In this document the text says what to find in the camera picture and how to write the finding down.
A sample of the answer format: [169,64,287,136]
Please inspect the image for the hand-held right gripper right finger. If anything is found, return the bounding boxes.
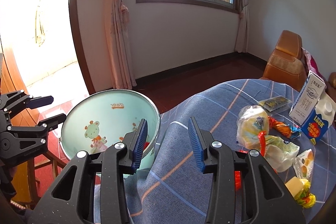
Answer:
[188,116,306,224]

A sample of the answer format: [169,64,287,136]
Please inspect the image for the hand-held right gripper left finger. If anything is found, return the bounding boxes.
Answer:
[28,118,149,224]

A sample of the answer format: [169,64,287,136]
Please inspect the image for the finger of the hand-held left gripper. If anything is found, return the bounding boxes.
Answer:
[8,113,67,144]
[0,90,54,115]

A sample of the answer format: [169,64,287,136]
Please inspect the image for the mint green cartoon bin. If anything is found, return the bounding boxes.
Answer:
[60,90,161,178]

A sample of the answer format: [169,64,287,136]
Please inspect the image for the clear pale bread bag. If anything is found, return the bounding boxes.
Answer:
[259,135,300,173]

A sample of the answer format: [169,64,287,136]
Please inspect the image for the orange and blue candy wrapper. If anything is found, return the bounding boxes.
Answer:
[268,116,302,139]

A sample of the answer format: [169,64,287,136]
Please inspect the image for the small white snack packet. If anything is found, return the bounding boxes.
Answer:
[293,149,314,179]

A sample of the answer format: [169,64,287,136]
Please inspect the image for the yellow wrapper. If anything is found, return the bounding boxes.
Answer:
[295,179,317,209]

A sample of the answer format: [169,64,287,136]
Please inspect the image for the person's left forearm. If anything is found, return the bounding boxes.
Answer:
[0,166,32,224]

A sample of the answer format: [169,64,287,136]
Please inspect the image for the wooden stool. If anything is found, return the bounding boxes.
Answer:
[26,135,67,203]

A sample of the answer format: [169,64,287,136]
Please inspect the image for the blue plaid tablecloth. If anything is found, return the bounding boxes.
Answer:
[123,78,336,224]

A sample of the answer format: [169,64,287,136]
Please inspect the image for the dark clear snack packet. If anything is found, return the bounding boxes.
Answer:
[257,96,292,112]

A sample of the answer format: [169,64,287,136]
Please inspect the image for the pink long curtain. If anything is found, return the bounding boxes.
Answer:
[101,0,137,89]

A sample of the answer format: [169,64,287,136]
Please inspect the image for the tall white milk carton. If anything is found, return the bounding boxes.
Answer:
[289,70,327,126]

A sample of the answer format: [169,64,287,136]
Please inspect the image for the brown leather chaise sofa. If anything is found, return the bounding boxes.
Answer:
[260,30,309,92]

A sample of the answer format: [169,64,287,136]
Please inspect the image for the blue gable-top carton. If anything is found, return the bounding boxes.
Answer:
[301,95,335,146]

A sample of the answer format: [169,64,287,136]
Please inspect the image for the pale narrow curtain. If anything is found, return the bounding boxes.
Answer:
[235,0,252,52]

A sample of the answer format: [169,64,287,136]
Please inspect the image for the pink floral pillow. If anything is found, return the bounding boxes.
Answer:
[302,47,322,77]

